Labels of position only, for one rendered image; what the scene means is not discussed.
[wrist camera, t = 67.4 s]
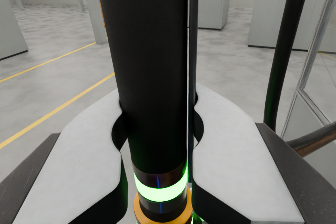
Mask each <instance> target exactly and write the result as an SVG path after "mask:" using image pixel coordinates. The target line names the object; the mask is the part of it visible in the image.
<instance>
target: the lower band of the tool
mask: <svg viewBox="0 0 336 224"><path fill-rule="evenodd" d="M134 211H135V215H136V217H137V219H138V221H139V222H140V223H141V224H185V223H186V222H187V221H188V220H189V218H190V216H191V214H192V211H193V206H192V192H191V190H190V188H189V187H188V185H187V205H186V208H185V210H184V212H183V213H182V214H181V216H179V217H178V218H177V219H175V220H173V221H170V222H166V223H159V222H154V221H152V220H150V219H148V218H147V217H146V216H145V215H144V214H143V212H142V210H141V207H140V199H139V194H138V192H137V193H136V196H135V199H134Z"/></svg>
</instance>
